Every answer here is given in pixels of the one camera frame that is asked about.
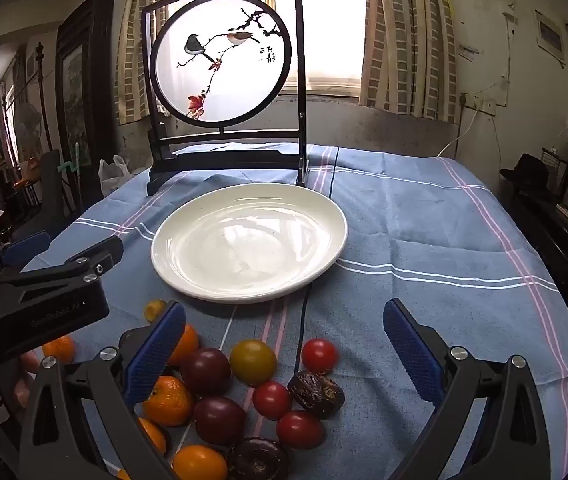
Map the dark purple tomato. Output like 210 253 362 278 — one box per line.
180 347 232 396
194 396 247 447

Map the grey chair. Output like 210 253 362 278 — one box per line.
38 150 82 221

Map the dark brown water chestnut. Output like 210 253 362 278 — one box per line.
287 370 346 420
226 437 290 480

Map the dark framed painting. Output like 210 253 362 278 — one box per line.
54 0 116 201

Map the person's left hand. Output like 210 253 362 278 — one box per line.
14 351 41 408

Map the blue striped tablecloth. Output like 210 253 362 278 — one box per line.
16 142 568 480

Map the white wall socket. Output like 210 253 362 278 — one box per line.
460 92 497 113

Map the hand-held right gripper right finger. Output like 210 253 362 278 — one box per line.
383 297 553 480

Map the yellow-green tomato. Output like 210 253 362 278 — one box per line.
229 339 278 387

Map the red cherry tomato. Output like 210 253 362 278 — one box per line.
252 381 293 421
276 410 325 450
301 338 339 375

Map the white plastic bag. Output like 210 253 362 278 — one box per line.
99 155 134 196

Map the white plate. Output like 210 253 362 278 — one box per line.
151 183 349 303

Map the white wall vent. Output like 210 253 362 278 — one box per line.
534 10 567 66

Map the checked beige curtain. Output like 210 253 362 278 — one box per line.
359 0 465 123
114 0 170 126

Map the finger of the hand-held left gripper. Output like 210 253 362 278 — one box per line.
0 236 125 287
0 231 51 275

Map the bright window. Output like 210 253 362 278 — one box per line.
166 0 377 96

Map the black media stand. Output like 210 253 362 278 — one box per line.
501 180 568 306

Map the white cable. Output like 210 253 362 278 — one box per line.
436 107 480 158

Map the bird painting table screen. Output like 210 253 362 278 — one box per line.
141 0 311 197

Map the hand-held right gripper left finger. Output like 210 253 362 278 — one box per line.
18 300 188 480

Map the orange cherry tomato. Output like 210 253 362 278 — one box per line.
172 444 228 480
166 324 200 367

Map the black hat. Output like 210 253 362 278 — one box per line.
499 153 555 198

